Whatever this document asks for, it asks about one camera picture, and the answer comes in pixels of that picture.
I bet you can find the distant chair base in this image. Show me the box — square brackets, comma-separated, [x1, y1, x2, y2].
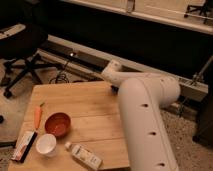
[184, 0, 213, 23]

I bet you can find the wooden table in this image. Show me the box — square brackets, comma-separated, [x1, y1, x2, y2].
[8, 81, 129, 171]

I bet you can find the black office chair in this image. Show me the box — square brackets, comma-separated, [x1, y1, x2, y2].
[0, 0, 62, 98]

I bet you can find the metal stand right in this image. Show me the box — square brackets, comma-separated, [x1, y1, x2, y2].
[178, 56, 213, 116]

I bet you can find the toothpaste box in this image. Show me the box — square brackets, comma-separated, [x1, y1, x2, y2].
[11, 131, 37, 163]

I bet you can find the black cable on floor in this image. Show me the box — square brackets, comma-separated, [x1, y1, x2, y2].
[49, 51, 76, 85]

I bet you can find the white cup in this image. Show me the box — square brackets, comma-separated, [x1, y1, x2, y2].
[36, 134, 57, 157]

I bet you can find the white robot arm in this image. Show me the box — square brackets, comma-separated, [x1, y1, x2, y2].
[101, 60, 180, 171]

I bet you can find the white plastic bottle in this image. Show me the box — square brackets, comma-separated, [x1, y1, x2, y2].
[65, 142, 102, 171]

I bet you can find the orange carrot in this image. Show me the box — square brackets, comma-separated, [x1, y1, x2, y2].
[34, 102, 45, 130]

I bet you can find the red bowl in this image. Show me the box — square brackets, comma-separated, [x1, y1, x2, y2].
[45, 112, 71, 138]

